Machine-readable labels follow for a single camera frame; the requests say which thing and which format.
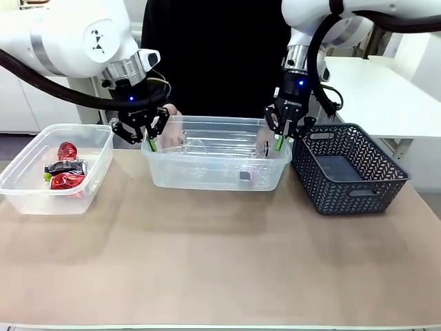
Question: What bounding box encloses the white background table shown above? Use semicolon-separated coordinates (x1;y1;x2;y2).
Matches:
323;56;441;159

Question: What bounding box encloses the person's left hand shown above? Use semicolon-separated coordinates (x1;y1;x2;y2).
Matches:
256;113;280;150

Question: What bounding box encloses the large red crumpled wrapper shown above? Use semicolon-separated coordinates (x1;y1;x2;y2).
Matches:
50;172;87;199

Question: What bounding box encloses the gripper's thin cable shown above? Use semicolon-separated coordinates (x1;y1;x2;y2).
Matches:
322;85;345;112
147;70;172;103

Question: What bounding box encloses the small clear plastic container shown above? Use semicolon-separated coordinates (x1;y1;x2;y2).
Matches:
0;123;116;216

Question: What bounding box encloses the white background cabinet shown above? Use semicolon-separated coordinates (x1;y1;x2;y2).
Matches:
0;65;104;134

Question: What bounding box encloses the person's black-clothed torso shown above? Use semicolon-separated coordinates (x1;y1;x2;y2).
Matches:
140;0;294;119

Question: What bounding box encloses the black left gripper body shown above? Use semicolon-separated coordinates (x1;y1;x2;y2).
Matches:
101;77;166;121

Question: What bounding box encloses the right gripper's thin cable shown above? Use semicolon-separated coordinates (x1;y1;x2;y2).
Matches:
322;85;345;112

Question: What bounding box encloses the brown wooden chair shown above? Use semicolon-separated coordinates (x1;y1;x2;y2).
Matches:
354;26;392;58

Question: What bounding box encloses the left gripper's thin cable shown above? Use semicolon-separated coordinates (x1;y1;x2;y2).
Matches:
147;70;172;103

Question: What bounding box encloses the dark grey woven plastic basket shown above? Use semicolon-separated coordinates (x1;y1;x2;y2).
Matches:
291;123;412;217

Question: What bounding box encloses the right arm's black cable hose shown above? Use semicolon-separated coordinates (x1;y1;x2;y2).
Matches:
307;8;441;118

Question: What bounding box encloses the small red crumpled wrapper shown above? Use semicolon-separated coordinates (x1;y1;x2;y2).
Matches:
57;141;78;161

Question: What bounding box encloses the person's right hand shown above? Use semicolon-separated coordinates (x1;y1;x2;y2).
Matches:
158;104;186;150

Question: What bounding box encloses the black foil wrapper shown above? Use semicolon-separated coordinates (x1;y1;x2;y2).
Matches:
43;159;89;177

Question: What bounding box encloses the left arm's black cable hose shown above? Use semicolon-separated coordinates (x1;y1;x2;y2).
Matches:
0;48;165;112

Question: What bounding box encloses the large clear plastic container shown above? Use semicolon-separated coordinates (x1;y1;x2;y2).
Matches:
141;115;293;192

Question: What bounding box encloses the arm's black cable hose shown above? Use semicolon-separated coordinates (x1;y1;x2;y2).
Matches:
307;8;441;118
0;48;165;112

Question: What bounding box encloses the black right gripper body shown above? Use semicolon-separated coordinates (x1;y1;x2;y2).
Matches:
274;68;313;117

